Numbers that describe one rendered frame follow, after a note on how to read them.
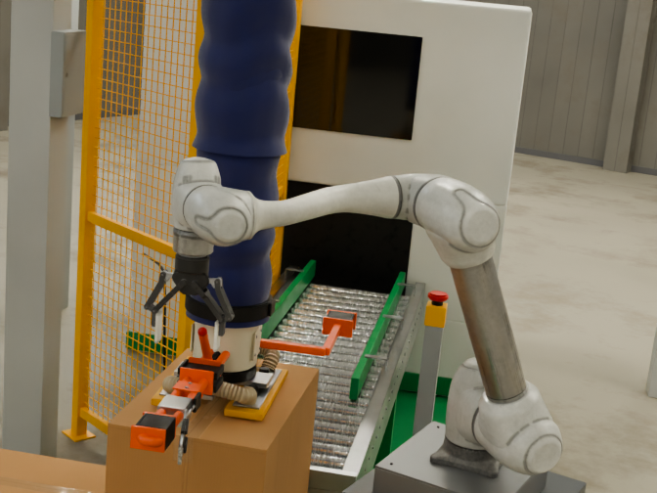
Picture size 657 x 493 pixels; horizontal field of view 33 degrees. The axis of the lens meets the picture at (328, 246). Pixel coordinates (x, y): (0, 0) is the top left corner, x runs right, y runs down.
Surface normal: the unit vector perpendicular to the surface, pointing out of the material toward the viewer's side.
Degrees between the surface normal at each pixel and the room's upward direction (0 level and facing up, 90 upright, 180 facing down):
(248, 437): 0
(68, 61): 90
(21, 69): 90
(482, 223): 86
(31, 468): 0
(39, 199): 90
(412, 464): 2
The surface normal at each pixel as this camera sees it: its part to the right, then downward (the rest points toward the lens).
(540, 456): 0.43, 0.36
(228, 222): 0.26, 0.26
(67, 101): 0.98, 0.13
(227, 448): -0.20, 0.22
